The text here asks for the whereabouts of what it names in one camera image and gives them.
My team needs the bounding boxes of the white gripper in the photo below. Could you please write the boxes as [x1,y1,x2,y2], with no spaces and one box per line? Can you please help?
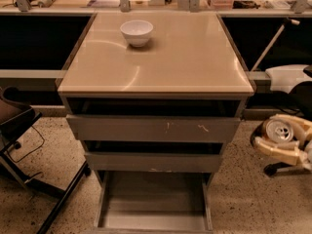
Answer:
[253,114,312,171]

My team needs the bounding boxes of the orange drink can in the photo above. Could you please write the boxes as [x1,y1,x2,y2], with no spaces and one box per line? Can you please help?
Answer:
[264,118,306,144]

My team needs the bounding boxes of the grey drawer cabinet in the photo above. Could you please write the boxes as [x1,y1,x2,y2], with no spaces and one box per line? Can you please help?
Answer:
[57,11,255,234]

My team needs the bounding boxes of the grey middle drawer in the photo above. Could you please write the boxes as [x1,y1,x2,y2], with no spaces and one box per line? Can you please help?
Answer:
[85,141,223,173]

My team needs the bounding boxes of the grey drawer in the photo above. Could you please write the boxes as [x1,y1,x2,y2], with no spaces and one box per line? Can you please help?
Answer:
[86,172,214,234]
[67,99,242,143]
[85,141,223,173]

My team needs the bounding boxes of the grey bottom drawer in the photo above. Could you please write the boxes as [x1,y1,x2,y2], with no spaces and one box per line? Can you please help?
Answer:
[86,172,214,234]

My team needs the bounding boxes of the grey top drawer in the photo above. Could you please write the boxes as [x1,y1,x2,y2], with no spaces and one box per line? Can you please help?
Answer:
[67,99,242,143]

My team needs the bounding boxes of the black office chair right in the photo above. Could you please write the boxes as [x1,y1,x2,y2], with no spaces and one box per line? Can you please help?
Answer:
[250,64,312,176]

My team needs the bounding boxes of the white ceramic bowl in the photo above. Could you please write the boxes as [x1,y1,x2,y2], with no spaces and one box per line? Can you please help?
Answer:
[120,19,154,47]

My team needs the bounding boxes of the paper booklet on shelf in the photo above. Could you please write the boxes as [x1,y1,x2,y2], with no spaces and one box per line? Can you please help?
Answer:
[87,0,120,8]

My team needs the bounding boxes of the black chair left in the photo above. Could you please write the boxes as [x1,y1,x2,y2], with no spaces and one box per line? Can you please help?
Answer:
[0,86,92,234]

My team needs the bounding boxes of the black floor cable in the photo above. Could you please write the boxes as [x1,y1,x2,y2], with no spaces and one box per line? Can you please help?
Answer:
[6,124,46,180]

